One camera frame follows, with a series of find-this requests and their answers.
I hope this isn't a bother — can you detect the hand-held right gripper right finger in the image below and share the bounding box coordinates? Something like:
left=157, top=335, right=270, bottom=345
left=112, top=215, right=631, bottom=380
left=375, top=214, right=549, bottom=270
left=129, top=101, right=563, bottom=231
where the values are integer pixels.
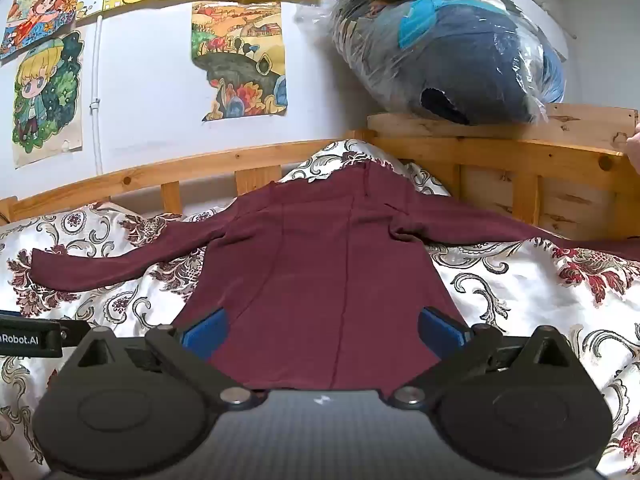
left=387, top=306, right=581, bottom=408

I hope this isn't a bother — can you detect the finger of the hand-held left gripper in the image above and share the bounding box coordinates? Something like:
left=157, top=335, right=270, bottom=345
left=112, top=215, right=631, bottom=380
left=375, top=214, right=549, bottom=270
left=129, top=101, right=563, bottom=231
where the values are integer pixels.
left=60, top=321, right=94, bottom=344

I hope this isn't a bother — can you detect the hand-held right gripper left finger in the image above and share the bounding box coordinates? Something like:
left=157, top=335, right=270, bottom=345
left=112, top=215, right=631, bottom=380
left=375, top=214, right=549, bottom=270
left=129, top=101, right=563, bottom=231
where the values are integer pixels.
left=65, top=307, right=261, bottom=408

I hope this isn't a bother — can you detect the maroon long-sleeve shirt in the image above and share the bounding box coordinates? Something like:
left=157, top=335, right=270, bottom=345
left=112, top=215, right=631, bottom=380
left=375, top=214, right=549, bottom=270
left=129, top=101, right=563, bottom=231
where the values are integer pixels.
left=30, top=162, right=640, bottom=392

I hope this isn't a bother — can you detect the clear plastic bag of clothes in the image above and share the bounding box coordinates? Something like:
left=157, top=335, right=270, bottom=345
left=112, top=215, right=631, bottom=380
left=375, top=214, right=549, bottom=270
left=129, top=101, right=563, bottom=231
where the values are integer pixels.
left=295, top=0, right=568, bottom=127

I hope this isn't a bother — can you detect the floral white bed blanket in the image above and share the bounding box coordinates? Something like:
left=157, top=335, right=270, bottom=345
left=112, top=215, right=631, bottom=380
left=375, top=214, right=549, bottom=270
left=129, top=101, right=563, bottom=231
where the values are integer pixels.
left=0, top=139, right=640, bottom=480

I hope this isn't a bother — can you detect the pale pink cloth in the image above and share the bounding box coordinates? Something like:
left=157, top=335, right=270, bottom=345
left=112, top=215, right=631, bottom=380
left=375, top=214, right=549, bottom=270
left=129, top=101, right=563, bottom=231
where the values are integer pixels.
left=626, top=122, right=640, bottom=171

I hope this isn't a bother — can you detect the wooden bed frame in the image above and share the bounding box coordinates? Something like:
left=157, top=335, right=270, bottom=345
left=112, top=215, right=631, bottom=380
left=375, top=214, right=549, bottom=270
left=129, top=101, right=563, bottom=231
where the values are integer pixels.
left=0, top=104, right=640, bottom=241

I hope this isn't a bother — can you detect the white wall pipe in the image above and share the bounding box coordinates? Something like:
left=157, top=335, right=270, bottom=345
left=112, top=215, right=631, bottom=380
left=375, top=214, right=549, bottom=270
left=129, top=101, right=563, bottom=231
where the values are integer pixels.
left=90, top=15, right=105, bottom=176

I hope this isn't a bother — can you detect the blond cartoon child wall poster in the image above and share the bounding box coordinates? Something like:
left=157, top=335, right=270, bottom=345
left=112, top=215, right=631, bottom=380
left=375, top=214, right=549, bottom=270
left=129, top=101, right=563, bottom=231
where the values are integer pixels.
left=12, top=30, right=84, bottom=169

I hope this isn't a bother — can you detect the landscape drawing wall poster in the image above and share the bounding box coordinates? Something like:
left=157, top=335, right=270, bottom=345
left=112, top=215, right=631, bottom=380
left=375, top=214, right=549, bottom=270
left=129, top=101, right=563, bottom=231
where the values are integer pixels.
left=191, top=1, right=290, bottom=122

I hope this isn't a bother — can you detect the red-haired cartoon girl wall poster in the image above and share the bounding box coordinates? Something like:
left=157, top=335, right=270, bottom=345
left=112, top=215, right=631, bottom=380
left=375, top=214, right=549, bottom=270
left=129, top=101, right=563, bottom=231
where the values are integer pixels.
left=0, top=0, right=83, bottom=61

